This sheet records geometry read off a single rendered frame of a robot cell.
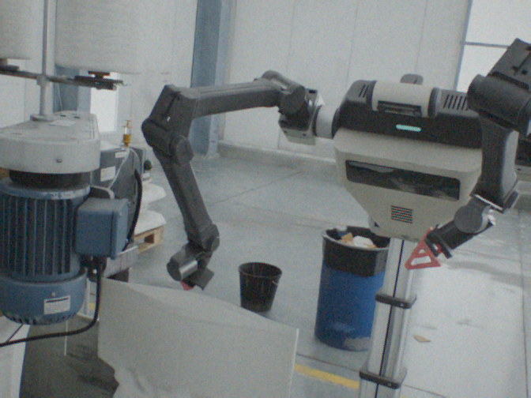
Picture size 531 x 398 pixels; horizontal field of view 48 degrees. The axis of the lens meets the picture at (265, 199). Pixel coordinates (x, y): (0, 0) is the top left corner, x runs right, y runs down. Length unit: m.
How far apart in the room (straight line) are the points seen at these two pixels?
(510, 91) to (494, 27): 8.19
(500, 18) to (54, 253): 8.46
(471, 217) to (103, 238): 0.72
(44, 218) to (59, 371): 1.16
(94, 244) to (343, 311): 2.61
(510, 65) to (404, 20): 8.32
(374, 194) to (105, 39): 0.85
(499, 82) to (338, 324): 2.74
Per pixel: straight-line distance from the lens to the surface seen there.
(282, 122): 1.64
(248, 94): 1.39
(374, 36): 9.40
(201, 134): 10.12
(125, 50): 1.15
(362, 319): 3.59
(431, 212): 1.65
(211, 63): 10.02
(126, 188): 1.56
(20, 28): 1.34
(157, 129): 1.25
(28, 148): 1.03
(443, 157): 1.54
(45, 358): 2.19
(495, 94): 1.01
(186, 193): 1.38
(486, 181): 1.28
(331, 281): 3.55
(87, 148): 1.05
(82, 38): 1.15
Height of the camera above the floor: 1.57
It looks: 12 degrees down
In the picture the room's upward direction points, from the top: 7 degrees clockwise
